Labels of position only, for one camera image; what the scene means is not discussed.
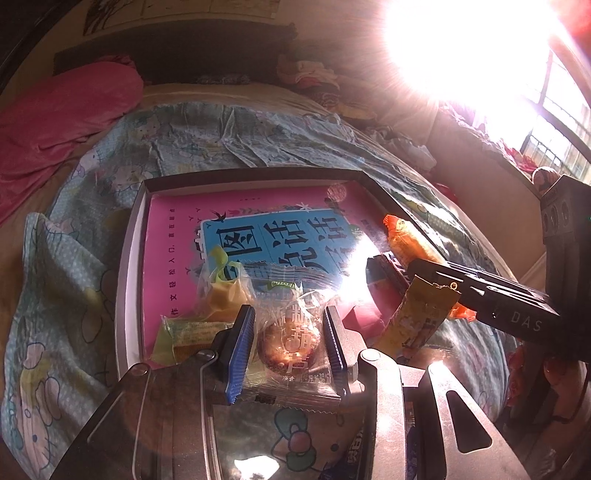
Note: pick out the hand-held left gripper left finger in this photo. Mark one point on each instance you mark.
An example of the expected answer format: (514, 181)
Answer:
(240, 355)

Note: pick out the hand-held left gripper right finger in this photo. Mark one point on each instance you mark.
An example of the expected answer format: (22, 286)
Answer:
(334, 350)

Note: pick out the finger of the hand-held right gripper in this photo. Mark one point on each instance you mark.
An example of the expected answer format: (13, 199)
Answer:
(508, 290)

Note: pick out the clear packet round pastry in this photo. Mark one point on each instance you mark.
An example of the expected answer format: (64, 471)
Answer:
(286, 341)

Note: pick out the yellow snack packet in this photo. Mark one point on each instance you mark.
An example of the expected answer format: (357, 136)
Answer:
(415, 323)

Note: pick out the brown chocolate bar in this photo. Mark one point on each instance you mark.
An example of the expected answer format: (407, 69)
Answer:
(383, 277)

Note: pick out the orange snack packet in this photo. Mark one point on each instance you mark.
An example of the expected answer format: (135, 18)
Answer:
(406, 240)

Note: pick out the shallow cardboard box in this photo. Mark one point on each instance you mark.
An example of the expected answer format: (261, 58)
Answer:
(138, 277)

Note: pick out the person's right hand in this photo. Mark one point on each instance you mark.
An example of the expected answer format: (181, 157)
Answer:
(561, 374)

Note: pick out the green snack packet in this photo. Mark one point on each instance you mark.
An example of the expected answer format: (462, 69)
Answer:
(184, 337)

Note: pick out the clear packet yellow cake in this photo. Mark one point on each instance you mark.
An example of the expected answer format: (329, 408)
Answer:
(226, 293)

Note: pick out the window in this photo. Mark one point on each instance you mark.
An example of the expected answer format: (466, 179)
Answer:
(563, 138)

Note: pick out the pink patterned cloth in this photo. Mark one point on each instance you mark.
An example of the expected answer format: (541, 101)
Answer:
(519, 378)

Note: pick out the blue snack packet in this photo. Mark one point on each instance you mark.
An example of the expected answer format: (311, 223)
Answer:
(355, 454)

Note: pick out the pink book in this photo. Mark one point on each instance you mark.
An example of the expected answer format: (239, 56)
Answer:
(175, 230)

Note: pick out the blue printed blanket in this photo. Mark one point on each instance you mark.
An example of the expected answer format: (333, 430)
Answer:
(69, 277)

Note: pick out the pile of clothes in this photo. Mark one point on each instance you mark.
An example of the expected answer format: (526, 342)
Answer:
(309, 74)

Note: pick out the pink pillow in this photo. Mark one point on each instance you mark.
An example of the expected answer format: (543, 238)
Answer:
(55, 120)

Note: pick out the dark bed headboard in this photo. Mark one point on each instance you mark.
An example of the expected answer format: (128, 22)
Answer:
(184, 50)

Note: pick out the wall painting panel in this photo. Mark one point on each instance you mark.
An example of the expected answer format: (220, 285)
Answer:
(111, 14)

